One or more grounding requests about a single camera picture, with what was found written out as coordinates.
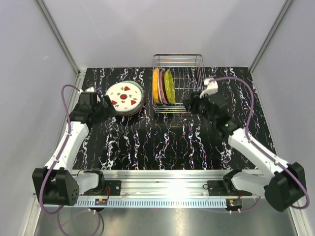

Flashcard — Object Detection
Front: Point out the metal wire dish rack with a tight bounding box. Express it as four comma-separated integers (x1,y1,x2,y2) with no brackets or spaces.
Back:
152,53,206,114

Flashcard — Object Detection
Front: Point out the yellow polka dot plate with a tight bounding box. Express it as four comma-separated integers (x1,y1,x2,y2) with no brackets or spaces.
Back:
152,68,159,103

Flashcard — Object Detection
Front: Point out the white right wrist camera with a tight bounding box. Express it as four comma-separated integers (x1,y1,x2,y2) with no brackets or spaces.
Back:
199,78,218,98

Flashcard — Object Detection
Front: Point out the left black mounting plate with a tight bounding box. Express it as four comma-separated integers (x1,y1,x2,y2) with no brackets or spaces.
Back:
85,180,122,196

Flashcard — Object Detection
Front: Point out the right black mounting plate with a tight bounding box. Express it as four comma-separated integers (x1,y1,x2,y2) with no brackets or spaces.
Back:
202,180,252,197

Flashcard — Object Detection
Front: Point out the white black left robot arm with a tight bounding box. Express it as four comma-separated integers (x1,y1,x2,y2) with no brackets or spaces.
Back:
32,91,117,206

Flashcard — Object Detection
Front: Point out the pink polka dot plate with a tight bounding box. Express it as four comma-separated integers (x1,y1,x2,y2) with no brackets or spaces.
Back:
158,68,169,105

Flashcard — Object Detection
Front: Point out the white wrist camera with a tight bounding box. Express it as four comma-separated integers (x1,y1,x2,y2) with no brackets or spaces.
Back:
85,87,95,92
199,78,218,98

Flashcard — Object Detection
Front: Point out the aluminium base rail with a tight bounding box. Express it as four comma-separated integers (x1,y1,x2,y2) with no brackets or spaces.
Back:
33,169,301,200

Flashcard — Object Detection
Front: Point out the lime green polka dot plate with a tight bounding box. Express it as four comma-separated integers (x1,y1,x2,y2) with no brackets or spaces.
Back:
164,69,176,104

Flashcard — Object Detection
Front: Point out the aluminium frame post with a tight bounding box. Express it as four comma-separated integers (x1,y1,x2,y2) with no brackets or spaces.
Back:
35,0,81,76
249,0,295,73

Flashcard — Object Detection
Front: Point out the white slotted cable duct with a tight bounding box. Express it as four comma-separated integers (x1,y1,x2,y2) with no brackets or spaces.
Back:
74,198,227,208

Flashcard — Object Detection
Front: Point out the stack of round plates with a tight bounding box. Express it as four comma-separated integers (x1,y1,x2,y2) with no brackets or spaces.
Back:
112,81,146,117

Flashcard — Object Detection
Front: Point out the black mounting plate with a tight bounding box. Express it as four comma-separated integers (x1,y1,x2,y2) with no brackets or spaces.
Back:
202,180,252,197
85,180,122,196

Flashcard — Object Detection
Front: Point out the white plate green lettered rim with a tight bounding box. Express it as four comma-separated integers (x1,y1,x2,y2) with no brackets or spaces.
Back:
157,70,163,104

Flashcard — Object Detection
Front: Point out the white watermelon pattern plate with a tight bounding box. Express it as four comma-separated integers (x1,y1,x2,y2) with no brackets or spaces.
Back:
105,83,144,111

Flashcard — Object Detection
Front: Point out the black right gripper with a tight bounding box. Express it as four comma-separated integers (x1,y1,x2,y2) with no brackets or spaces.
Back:
182,90,216,125

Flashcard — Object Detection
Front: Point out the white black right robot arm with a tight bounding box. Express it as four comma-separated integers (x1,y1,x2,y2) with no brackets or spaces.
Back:
183,92,310,212

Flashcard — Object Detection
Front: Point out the left aluminium frame post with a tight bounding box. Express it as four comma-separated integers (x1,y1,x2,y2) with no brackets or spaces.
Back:
35,0,81,76

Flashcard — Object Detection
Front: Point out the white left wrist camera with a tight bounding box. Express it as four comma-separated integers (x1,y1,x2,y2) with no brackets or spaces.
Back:
85,87,95,92

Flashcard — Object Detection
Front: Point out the right aluminium frame post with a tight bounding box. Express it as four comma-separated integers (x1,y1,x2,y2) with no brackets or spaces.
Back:
249,0,295,73

